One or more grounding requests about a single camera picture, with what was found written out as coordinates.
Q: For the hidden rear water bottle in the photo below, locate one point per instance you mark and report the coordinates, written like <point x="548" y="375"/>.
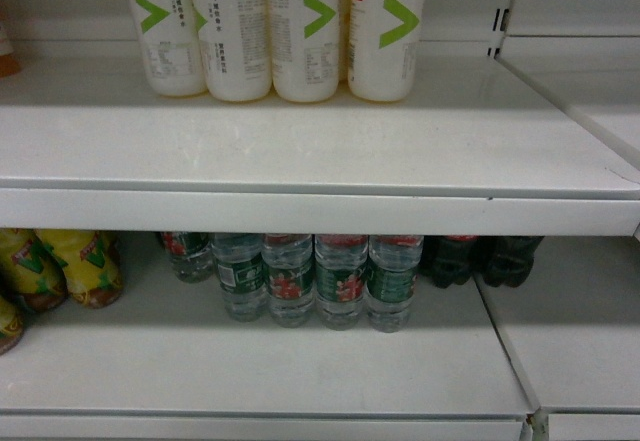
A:
<point x="340" y="262"/>

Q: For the middle rear water bottle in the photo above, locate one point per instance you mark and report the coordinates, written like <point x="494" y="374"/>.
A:
<point x="289" y="274"/>

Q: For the right water bottle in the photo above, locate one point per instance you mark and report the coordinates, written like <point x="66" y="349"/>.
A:
<point x="392" y="276"/>

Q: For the far left water bottle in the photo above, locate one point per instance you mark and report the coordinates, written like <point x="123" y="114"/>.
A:
<point x="190" y="255"/>

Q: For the upper white shelf board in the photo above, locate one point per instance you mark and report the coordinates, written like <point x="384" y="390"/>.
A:
<point x="86" y="143"/>

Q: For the white metal shelf board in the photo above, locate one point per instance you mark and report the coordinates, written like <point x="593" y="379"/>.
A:
<point x="166" y="362"/>

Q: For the left cola bottle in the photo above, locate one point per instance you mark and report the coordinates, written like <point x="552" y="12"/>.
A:
<point x="446" y="259"/>

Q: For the cola bottle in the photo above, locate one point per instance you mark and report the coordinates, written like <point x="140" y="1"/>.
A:
<point x="507" y="260"/>
<point x="446" y="259"/>

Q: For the right cola bottle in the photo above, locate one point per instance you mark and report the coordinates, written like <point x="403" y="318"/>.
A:
<point x="507" y="260"/>

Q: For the white yellow drink bottle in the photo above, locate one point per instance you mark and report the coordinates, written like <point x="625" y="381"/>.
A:
<point x="170" y="48"/>

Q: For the yellow lemon tea bottle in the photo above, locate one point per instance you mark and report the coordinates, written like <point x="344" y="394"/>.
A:
<point x="31" y="275"/>

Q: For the lower left tea bottle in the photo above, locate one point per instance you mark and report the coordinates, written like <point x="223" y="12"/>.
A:
<point x="12" y="324"/>

